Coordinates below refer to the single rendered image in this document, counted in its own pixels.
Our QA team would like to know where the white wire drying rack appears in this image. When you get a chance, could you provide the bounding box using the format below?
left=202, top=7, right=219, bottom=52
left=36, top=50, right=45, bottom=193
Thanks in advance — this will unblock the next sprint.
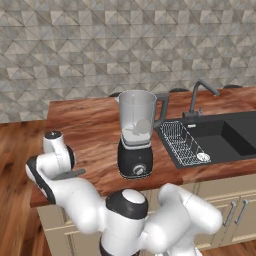
left=158, top=120, right=212, bottom=167

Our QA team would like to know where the blender control knob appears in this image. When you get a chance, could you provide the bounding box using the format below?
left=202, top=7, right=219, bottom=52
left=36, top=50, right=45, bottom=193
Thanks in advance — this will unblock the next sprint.
left=132, top=163, right=147, bottom=177

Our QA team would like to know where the cream cupboard door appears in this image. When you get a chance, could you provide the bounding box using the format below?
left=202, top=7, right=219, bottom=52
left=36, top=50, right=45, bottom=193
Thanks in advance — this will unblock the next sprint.
left=232, top=189, right=256, bottom=245
left=194, top=193, right=238, bottom=250

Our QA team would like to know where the cream cupboard run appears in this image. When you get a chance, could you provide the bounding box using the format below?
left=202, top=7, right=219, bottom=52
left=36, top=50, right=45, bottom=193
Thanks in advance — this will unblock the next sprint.
left=35, top=189, right=161, bottom=256

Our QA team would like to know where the black blender base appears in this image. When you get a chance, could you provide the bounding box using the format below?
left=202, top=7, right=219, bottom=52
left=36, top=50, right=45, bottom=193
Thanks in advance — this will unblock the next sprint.
left=116, top=136, right=155, bottom=180

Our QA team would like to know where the clear blender lid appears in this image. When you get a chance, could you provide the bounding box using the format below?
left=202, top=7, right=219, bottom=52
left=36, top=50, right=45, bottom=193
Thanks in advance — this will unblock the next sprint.
left=117, top=89, right=158, bottom=100

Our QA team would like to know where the grey cupboard handle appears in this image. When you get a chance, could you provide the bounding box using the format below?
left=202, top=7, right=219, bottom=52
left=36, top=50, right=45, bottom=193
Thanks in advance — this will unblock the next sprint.
left=223, top=200, right=237, bottom=228
left=234, top=198, right=249, bottom=225

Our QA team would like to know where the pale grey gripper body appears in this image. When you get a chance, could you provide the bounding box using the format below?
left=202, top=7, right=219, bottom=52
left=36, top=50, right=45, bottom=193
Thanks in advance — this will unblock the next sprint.
left=51, top=168, right=87, bottom=182

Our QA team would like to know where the dark stool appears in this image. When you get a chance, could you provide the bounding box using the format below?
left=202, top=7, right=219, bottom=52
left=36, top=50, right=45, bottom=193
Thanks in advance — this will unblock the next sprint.
left=222, top=84, right=244, bottom=90

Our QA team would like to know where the clear blender jug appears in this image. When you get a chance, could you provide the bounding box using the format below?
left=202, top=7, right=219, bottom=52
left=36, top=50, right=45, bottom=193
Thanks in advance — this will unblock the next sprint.
left=117, top=89, right=171, bottom=148

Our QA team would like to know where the cream panel under sink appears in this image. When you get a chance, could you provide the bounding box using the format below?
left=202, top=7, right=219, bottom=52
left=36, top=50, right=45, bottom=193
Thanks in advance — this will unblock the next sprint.
left=182, top=173, right=256, bottom=202

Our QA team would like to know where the dark grey tap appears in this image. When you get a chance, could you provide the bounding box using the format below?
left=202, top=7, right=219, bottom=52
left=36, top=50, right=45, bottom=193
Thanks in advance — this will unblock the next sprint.
left=181, top=79, right=221, bottom=121

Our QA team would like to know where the black sink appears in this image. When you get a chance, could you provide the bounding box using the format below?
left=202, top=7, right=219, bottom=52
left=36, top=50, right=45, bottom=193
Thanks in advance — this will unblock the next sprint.
left=154, top=110, right=256, bottom=170

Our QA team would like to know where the silver sink drain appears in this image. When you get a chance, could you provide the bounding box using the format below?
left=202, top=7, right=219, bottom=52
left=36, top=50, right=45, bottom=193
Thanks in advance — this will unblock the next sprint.
left=196, top=152, right=212, bottom=163

